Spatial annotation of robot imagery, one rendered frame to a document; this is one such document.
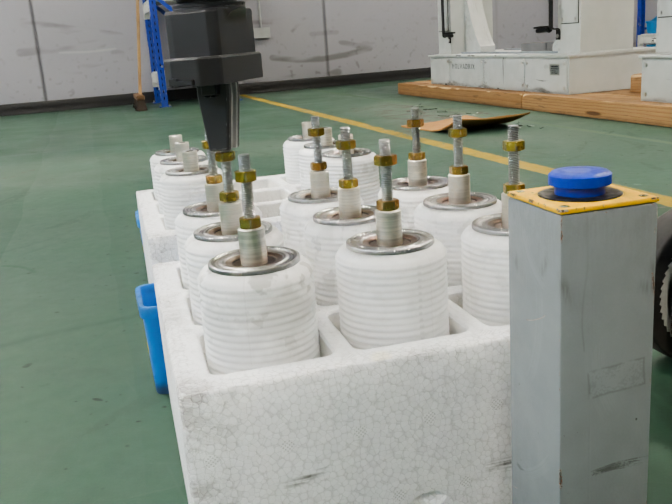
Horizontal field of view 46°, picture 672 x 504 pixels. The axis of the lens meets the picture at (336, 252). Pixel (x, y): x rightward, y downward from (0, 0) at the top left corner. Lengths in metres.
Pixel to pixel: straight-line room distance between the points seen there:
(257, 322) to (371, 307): 0.10
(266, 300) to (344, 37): 6.71
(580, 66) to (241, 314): 3.50
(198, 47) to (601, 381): 0.42
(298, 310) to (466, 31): 4.69
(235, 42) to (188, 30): 0.05
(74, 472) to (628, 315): 0.60
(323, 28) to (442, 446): 6.66
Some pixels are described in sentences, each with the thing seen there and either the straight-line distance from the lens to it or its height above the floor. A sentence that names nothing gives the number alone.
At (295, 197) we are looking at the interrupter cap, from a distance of 0.90.
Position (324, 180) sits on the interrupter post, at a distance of 0.89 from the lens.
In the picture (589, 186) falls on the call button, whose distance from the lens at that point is 0.52.
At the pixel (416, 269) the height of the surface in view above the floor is 0.24.
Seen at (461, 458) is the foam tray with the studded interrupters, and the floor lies 0.08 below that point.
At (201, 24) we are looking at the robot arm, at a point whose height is 0.44.
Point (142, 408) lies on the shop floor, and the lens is 1.02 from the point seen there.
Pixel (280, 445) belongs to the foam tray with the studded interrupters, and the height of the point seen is 0.12.
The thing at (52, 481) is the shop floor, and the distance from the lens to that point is 0.91.
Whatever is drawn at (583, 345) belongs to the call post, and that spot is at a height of 0.22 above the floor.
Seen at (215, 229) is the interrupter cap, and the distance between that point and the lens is 0.78.
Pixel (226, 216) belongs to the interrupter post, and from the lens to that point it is 0.75.
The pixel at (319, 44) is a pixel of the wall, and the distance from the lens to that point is 7.22.
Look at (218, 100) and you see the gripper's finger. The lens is 0.73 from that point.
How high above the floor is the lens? 0.42
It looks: 15 degrees down
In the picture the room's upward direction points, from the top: 4 degrees counter-clockwise
